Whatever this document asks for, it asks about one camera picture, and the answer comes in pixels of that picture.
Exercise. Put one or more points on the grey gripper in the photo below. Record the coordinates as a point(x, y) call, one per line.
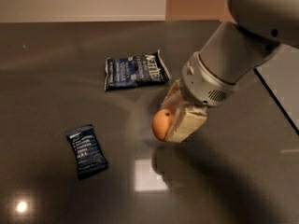
point(203, 82)

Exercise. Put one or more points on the orange fruit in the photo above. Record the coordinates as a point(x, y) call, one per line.
point(161, 123)

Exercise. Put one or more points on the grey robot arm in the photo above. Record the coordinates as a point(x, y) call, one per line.
point(251, 39)

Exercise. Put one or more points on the dark blue rxbar wrapper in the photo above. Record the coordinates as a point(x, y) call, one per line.
point(87, 150)

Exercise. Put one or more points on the blue kettle chips bag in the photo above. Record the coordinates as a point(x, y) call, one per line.
point(135, 71)

